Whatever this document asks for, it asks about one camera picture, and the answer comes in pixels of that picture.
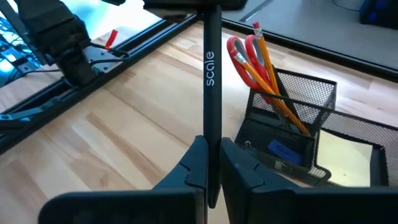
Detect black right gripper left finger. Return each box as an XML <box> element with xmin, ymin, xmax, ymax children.
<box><xmin>152</xmin><ymin>135</ymin><xmax>208</xmax><ymax>191</ymax></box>

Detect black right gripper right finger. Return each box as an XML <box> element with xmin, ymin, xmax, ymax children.
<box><xmin>220</xmin><ymin>137</ymin><xmax>299</xmax><ymax>224</ymax></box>

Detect blue eraser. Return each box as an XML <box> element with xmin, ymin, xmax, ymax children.
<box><xmin>267</xmin><ymin>139</ymin><xmax>303</xmax><ymax>166</ymax></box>

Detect black mesh desk organizer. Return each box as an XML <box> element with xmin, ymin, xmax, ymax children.
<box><xmin>234</xmin><ymin>67</ymin><xmax>398</xmax><ymax>188</ymax></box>

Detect orange pencil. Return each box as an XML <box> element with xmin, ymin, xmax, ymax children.
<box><xmin>251</xmin><ymin>21</ymin><xmax>282</xmax><ymax>96</ymax></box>
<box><xmin>233</xmin><ymin>52</ymin><xmax>311</xmax><ymax>137</ymax></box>

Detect yellow sticky note pad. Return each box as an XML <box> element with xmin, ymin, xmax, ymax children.
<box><xmin>316</xmin><ymin>129</ymin><xmax>374</xmax><ymax>188</ymax></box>

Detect red-handled scissors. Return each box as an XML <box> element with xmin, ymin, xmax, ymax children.
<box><xmin>226</xmin><ymin>34</ymin><xmax>282</xmax><ymax>97</ymax></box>

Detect red tag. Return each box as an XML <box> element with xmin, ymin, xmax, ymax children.
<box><xmin>104</xmin><ymin>29</ymin><xmax>119</xmax><ymax>51</ymax></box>

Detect blue object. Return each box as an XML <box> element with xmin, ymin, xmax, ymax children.
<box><xmin>359</xmin><ymin>0</ymin><xmax>398</xmax><ymax>25</ymax></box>

